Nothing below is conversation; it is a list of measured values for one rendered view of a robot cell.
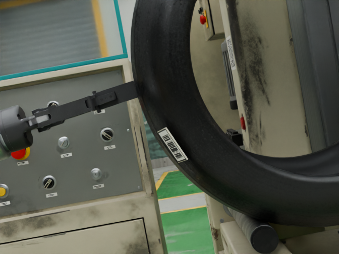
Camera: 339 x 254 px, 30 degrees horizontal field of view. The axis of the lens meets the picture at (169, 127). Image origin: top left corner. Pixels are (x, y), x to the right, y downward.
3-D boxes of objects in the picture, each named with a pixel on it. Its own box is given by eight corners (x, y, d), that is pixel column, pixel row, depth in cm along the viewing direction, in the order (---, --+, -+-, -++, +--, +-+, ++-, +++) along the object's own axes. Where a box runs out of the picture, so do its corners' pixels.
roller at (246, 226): (224, 195, 135) (244, 190, 135) (228, 215, 135) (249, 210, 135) (248, 230, 100) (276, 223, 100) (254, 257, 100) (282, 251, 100)
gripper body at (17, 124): (-10, 112, 104) (44, 94, 104) (3, 111, 113) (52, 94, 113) (5, 155, 104) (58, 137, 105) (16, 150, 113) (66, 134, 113)
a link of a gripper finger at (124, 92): (94, 93, 109) (94, 93, 108) (133, 80, 109) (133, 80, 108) (100, 109, 109) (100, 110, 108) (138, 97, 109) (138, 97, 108)
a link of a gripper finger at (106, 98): (86, 100, 108) (84, 100, 105) (114, 90, 108) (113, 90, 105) (89, 108, 108) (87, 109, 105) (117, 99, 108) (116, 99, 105)
